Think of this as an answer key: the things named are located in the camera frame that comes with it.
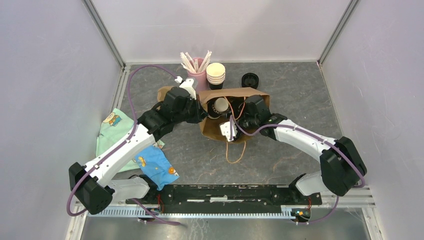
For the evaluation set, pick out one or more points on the brown paper takeout bag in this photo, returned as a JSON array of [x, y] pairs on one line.
[[236, 96]]

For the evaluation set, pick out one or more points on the stack of paper cups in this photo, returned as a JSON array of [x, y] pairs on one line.
[[215, 75]]

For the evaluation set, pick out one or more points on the wooden stirrers in wrappers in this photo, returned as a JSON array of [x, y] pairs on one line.
[[195, 66]]

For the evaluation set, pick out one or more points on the stack of black lids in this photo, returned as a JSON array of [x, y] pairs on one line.
[[250, 80]]

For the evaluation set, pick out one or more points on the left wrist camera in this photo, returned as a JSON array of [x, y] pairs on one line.
[[189, 84]]

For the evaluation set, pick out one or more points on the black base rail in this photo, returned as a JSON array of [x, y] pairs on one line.
[[227, 199]]

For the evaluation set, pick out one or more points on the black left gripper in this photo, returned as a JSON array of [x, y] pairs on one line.
[[200, 114]]

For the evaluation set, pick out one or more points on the pink metal utensil cup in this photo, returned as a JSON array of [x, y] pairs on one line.
[[202, 82]]

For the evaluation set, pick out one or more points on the blue patterned cloth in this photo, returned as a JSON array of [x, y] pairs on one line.
[[154, 164]]

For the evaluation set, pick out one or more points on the green patterned cloth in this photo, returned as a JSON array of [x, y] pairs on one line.
[[112, 130]]

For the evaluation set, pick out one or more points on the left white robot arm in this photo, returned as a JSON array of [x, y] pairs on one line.
[[89, 183]]

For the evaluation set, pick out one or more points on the brown cardboard cup carriers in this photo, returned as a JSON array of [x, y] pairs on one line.
[[161, 93]]

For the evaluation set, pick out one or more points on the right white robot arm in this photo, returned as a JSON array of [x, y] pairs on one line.
[[341, 166]]

